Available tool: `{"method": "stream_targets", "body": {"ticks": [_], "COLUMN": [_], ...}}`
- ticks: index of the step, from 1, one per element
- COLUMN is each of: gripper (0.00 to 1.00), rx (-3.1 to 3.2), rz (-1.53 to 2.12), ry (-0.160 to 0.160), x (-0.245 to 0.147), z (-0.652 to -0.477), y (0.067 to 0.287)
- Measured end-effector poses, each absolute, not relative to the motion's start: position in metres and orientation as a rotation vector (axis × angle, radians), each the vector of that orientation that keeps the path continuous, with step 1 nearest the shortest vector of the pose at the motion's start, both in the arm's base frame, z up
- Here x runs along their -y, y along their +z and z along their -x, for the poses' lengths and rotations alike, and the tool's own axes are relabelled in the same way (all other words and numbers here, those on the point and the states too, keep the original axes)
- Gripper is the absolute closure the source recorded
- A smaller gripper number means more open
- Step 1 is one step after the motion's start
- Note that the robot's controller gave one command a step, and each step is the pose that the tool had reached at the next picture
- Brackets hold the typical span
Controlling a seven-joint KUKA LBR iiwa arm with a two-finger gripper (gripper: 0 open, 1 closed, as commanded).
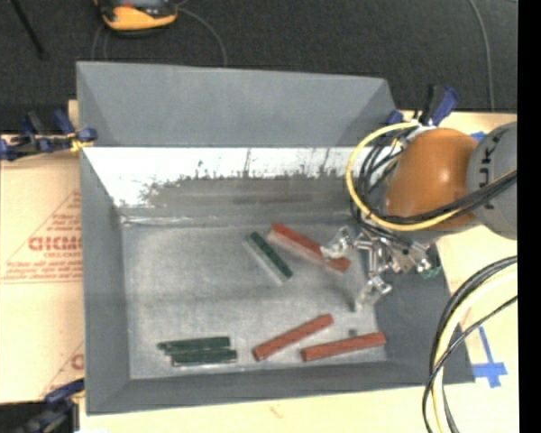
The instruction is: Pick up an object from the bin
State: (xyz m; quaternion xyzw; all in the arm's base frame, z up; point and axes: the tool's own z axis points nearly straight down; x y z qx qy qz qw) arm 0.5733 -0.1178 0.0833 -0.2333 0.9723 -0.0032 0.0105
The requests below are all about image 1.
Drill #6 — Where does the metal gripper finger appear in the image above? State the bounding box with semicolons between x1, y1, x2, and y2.
353;275;394;314
320;226;357;261

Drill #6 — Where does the red-brown flat block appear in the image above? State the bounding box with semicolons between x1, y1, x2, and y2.
267;222;352;275
251;313;335;363
299;331;388;363

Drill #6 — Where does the dark green flat block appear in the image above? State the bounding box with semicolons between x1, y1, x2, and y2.
156;336;232;355
242;230;295;286
168;348;239;368

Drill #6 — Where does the grey metal bin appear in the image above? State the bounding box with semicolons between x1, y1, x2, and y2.
75;60;475;415

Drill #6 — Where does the brown cardboard board, red print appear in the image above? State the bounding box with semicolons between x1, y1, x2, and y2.
0;98;87;406

